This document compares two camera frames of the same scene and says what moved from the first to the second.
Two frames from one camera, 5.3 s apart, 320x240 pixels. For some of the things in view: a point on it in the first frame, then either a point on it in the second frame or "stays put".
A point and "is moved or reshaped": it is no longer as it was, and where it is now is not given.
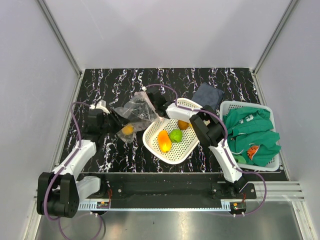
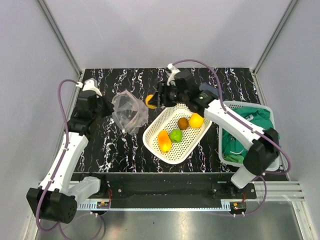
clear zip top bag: x=139 y=112 is moved or reshaped
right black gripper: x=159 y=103 -> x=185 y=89
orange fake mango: x=164 y=142 stays put
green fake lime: x=176 y=135 stays put
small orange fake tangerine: x=128 y=130 -> x=147 y=97
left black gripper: x=119 y=122 -> x=109 y=106
